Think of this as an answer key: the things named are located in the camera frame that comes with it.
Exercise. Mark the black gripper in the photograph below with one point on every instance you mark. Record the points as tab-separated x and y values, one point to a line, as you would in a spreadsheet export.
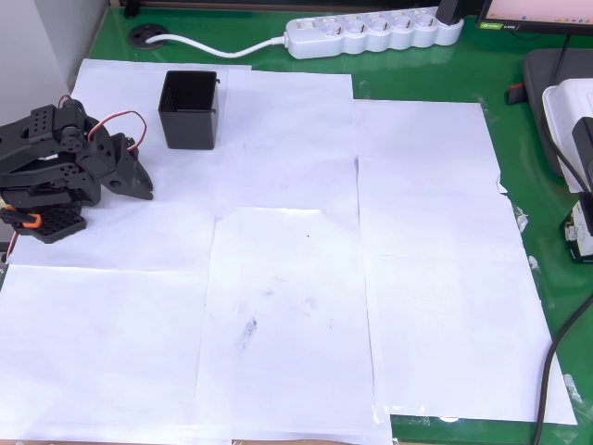
126	174

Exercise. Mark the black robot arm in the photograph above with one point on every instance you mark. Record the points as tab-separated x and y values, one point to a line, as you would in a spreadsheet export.
32	139

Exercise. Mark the black open box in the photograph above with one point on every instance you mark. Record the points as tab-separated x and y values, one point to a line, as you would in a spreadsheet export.
190	130

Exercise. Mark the white paper sheet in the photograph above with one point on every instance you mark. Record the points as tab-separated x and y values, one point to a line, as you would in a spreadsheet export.
440	218
120	88
417	130
139	241
102	352
287	324
463	338
292	139

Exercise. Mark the orange black table clamp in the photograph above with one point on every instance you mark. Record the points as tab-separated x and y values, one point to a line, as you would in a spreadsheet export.
28	221

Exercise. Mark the black stand foot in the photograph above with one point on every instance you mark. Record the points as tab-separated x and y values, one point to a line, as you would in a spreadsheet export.
132	7

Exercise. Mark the white power strip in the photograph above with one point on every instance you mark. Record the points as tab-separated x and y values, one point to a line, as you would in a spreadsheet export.
370	34

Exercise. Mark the black power adapter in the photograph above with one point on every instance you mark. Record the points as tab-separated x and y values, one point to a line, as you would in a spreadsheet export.
449	10

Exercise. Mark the small black red object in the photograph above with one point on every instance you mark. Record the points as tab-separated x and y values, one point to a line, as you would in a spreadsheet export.
516	93

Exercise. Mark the dark grey pad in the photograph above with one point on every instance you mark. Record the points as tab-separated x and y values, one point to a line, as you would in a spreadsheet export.
537	69

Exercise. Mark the white plastic container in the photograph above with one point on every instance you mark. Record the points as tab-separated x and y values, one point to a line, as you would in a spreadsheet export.
563	106

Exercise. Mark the black computer monitor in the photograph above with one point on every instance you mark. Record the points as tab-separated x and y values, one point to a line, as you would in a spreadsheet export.
533	9

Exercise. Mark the small white black device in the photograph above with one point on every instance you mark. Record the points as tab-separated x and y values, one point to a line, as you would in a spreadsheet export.
579	232

